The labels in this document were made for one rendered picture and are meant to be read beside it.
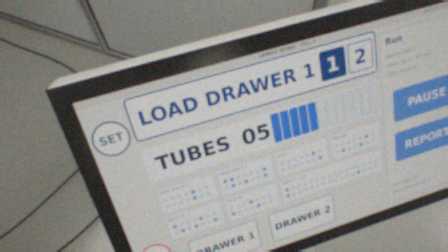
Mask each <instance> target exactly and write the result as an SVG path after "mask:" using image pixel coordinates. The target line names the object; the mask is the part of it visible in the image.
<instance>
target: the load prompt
mask: <svg viewBox="0 0 448 252"><path fill-rule="evenodd" d="M377 72H378V66H377V43H376V32H375V30H372V31H370V32H365V33H363V34H357V35H355V36H350V37H347V38H343V39H340V40H338V41H332V42H330V43H324V44H322V45H317V46H315V47H310V48H307V49H305V50H299V51H297V52H292V53H289V54H285V55H282V56H277V57H274V58H272V59H266V60H264V61H259V62H257V63H252V64H249V65H246V66H241V67H239V68H233V69H231V70H226V71H224V72H221V73H216V74H213V75H208V76H206V77H201V78H198V79H196V80H191V81H188V82H183V83H181V84H175V85H173V86H170V87H166V88H163V89H158V90H155V91H153V92H148V93H145V94H140V95H138V96H133V97H130V98H128V99H122V103H123V105H124V109H125V111H126V115H127V117H128V121H129V123H130V125H131V129H132V131H133V135H134V137H135V141H136V143H140V142H142V141H147V140H149V139H152V138H156V137H159V136H163V135H166V134H170V133H173V132H175V131H180V130H182V129H187V128H190V127H194V126H197V125H199V124H204V123H206V122H211V121H214V120H218V119H221V118H223V117H228V116H230V115H235V114H238V113H240V112H245V111H247V110H252V109H254V108H259V107H261V106H264V105H268V104H271V103H275V102H278V101H282V100H285V99H287V98H292V97H294V96H299V95H301V94H306V93H308V92H313V91H316V90H318V89H323V88H325V87H330V86H332V85H337V84H340V83H342V82H347V81H349V80H354V79H356V78H361V77H363V76H366V75H370V74H373V73H377Z"/></svg>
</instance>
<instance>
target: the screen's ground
mask: <svg viewBox="0 0 448 252"><path fill-rule="evenodd" d="M372 30H375V32H376V43H377V66H378V72H377V73H373V74H370V75H366V76H363V77H361V78H356V79H354V80H349V81H347V82H342V83H340V84H337V85H332V86H330V87H325V88H323V89H318V90H316V91H313V92H308V93H306V94H301V95H299V96H294V97H292V98H287V99H285V100H282V101H278V102H275V103H271V104H268V105H264V106H261V107H259V108H254V109H252V110H247V111H245V112H240V113H238V114H235V115H230V116H228V117H223V118H221V119H218V120H214V121H211V122H206V123H204V124H199V125H197V126H194V127H190V128H187V129H182V130H180V131H175V132H173V133H170V134H166V135H163V136H159V137H156V138H152V139H149V140H147V141H142V142H140V143H136V141H135V137H134V135H133V131H132V129H131V125H130V123H129V121H128V117H127V115H126V111H125V109H124V105H123V103H122V99H128V98H130V97H133V96H138V95H140V94H145V93H148V92H153V91H155V90H158V89H163V88H166V87H170V86H173V85H175V84H181V83H183V82H188V81H191V80H196V79H198V78H201V77H206V76H208V75H213V74H216V73H221V72H224V71H226V70H231V69H233V68H239V67H241V66H246V65H249V64H252V63H257V62H259V61H264V60H266V59H272V58H274V57H277V56H282V55H285V54H289V53H292V52H297V51H299V50H305V49H307V48H310V47H315V46H317V45H322V44H324V43H330V42H332V41H338V40H340V39H343V38H347V37H350V36H355V35H357V34H363V33H365V32H370V31H372ZM445 74H448V1H447V2H444V3H440V4H437V5H432V6H429V7H424V8H422V9H417V10H414V11H411V12H406V13H404V14H399V15H396V16H391V17H388V18H383V19H381V20H376V21H373V22H371V23H369V22H368V23H365V24H363V25H358V26H356V27H351V28H348V29H343V30H340V31H336V32H333V33H330V34H325V35H322V36H317V37H315V38H310V39H307V40H302V41H299V42H297V43H292V44H289V45H284V46H282V47H276V48H274V49H268V50H266V51H264V52H259V53H256V54H251V55H248V56H243V57H240V58H238V59H233V60H230V61H225V62H222V63H217V64H215V65H212V66H208V67H205V68H200V69H197V70H192V71H189V72H187V73H182V74H179V75H174V76H171V77H169V78H163V79H161V80H156V81H154V82H148V83H146V84H143V85H138V86H135V87H131V88H128V89H123V90H120V91H117V92H112V93H110V94H105V95H102V96H97V97H94V98H92V99H87V100H85V101H80V102H77V103H73V105H74V108H75V110H76V114H77V115H78V119H79V120H80V122H81V126H82V127H83V131H84V133H85V136H86V138H87V141H88V143H89V145H90V148H91V150H92V153H93V155H94V159H95V160H96V161H97V165H98V167H99V170H100V172H101V175H102V177H103V179H104V182H105V184H106V187H107V189H108V193H109V194H110V196H111V200H112V201H113V205H114V206H115V210H116V212H117V213H118V217H119V219H120V221H121V224H122V227H123V228H124V230H125V234H126V235H127V239H128V241H129V244H130V246H131V247H132V251H133V252H135V251H134V250H135V249H139V248H141V247H145V246H148V245H150V244H154V243H156V242H160V241H162V240H166V239H168V240H169V242H170V244H171V247H172V249H173V252H189V248H188V246H187V241H189V240H193V239H195V238H199V237H201V236H205V235H208V234H210V233H214V232H216V231H220V230H222V229H226V228H229V227H233V226H235V225H237V224H241V223H243V222H247V221H250V220H253V219H255V218H257V224H258V227H259V233H260V236H261V242H262V245H263V247H259V248H257V249H254V250H252V251H250V252H266V251H268V250H270V249H275V248H277V247H280V246H282V245H287V244H289V243H291V242H294V241H296V240H301V239H303V238H306V237H308V236H310V235H315V234H317V233H320V232H322V231H326V230H328V229H331V228H334V227H336V226H340V225H342V224H346V223H348V222H350V221H354V220H356V219H360V218H362V217H366V216H368V215H370V214H374V213H376V212H380V211H382V210H384V209H388V208H390V207H394V206H396V205H399V204H402V203H404V202H408V201H410V200H413V199H415V198H420V197H422V196H423V195H427V194H429V193H433V192H436V191H439V190H441V189H443V188H447V187H448V145H446V146H444V147H440V148H438V149H434V150H431V151H429V152H425V153H423V154H419V155H417V156H413V157H411V158H409V159H404V160H402V161H398V162H396V163H395V138H394V133H397V132H399V131H403V130H405V129H410V128H412V127H414V126H418V125H420V124H425V123H427V122H431V121H434V120H438V119H440V118H442V117H446V116H448V106H445V107H443V108H438V109H436V110H432V111H430V112H427V113H423V114H421V115H417V116H414V117H410V118H408V119H406V120H402V121H399V122H395V123H393V94H392V91H393V90H395V89H400V88H402V87H407V86H409V85H413V84H416V83H420V82H422V81H425V80H429V79H431V78H436V77H438V76H443V75H445ZM376 80H379V101H380V112H381V113H377V114H375V115H370V116H368V117H364V118H361V119H359V120H355V121H352V122H348V123H346V124H341V125H339V126H337V127H332V128H330V129H326V130H323V131H319V132H317V133H315V134H310V135H308V136H303V137H301V138H296V139H294V140H292V141H287V142H285V143H280V144H278V145H274V146H272V147H269V148H265V149H263V150H258V151H256V152H252V153H249V154H247V155H244V154H243V148H242V145H241V141H240V135H239V132H238V126H237V123H236V122H240V121H242V120H247V119H249V118H252V117H256V116H259V115H263V114H266V113H270V112H273V111H275V110H280V109H282V108H287V107H289V106H294V105H296V104H299V103H303V102H306V101H310V100H313V99H317V98H320V97H322V96H327V95H329V94H334V93H336V92H341V91H343V90H345V89H350V88H352V87H357V86H359V85H364V84H366V83H369V82H373V81H376ZM122 115H125V117H126V121H127V123H128V127H129V129H130V131H131V135H132V136H133V141H134V143H135V147H136V148H137V150H138V151H135V152H131V153H129V154H124V155H122V156H119V157H115V158H112V159H108V160H105V161H101V162H98V160H97V157H96V155H95V153H94V150H93V148H92V145H91V143H90V140H89V138H88V136H87V133H86V131H85V127H84V126H88V125H90V124H96V123H98V122H103V121H106V120H110V119H112V118H115V117H120V116H122ZM380 118H381V123H382V146H383V157H384V171H383V172H381V173H377V174H375V175H370V176H368V177H364V178H362V179H360V180H356V181H354V182H350V183H348V184H346V185H342V186H340V187H336V188H333V189H329V190H327V191H325V192H321V193H319V194H315V195H313V196H308V197H306V198H304V199H300V200H298V201H294V202H292V203H287V204H285V205H283V206H279V207H277V208H273V209H271V210H266V211H264V212H262V213H258V214H256V215H252V216H250V217H245V218H243V219H241V220H237V221H235V222H231V223H229V224H225V225H223V226H221V227H217V228H215V229H210V230H208V231H204V232H202V233H198V234H196V235H194V236H189V237H187V238H183V239H181V240H177V241H175V242H171V239H170V237H169V235H168V231H167V229H166V225H165V223H164V219H163V217H162V215H161V211H160V209H159V205H158V203H157V201H156V197H155V195H154V191H153V189H157V188H159V187H163V186H166V185H170V184H173V183H177V182H180V181H182V180H186V179H188V178H193V177H195V176H199V175H201V174H204V173H208V172H210V171H215V170H217V169H222V168H224V167H226V166H231V165H233V164H238V163H240V162H244V161H246V160H249V159H253V158H255V157H259V156H262V155H266V154H268V153H271V152H275V151H278V150H282V149H285V148H289V147H291V146H293V145H298V144H300V143H304V142H306V141H311V140H313V139H315V138H320V137H322V136H327V135H329V134H334V133H336V132H338V131H343V130H345V129H349V128H351V127H356V126H358V125H360V124H364V123H367V122H371V121H373V120H378V119H380ZM332 192H333V198H334V203H335V209H336V210H335V215H336V219H337V221H333V222H331V223H330V224H326V225H324V226H319V227H317V228H315V229H312V230H310V231H305V232H303V233H299V234H298V235H296V236H291V237H289V238H285V239H284V240H280V241H277V242H275V243H273V238H272V236H271V229H270V226H269V222H268V216H267V215H268V214H270V213H274V212H276V211H278V210H282V209H285V208H289V207H291V206H295V205H297V204H299V203H303V202H306V201H310V200H312V199H316V198H318V197H319V196H324V195H326V194H330V193H332Z"/></svg>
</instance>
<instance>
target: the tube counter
mask: <svg viewBox="0 0 448 252"><path fill-rule="evenodd" d="M377 113H381V112H380V101H379V80H376V81H373V82H369V83H366V84H364V85H359V86H357V87H352V88H350V89H345V90H343V91H341V92H336V93H334V94H329V95H327V96H322V97H320V98H317V99H313V100H310V101H306V102H303V103H299V104H296V105H294V106H289V107H287V108H282V109H280V110H275V111H273V112H270V113H266V114H263V115H259V116H256V117H252V118H249V119H247V120H242V121H240V122H236V123H237V126H238V132H239V135H240V141H241V145H242V148H243V154H244V155H247V154H249V153H252V152H256V151H258V150H263V149H265V148H269V147H272V146H274V145H278V144H280V143H285V142H287V141H292V140H294V139H296V138H301V137H303V136H308V135H310V134H315V133H317V132H319V131H323V130H326V129H330V128H332V127H337V126H339V125H341V124H346V123H348V122H352V121H355V120H359V119H361V118H364V117H368V116H370V115H375V114H377Z"/></svg>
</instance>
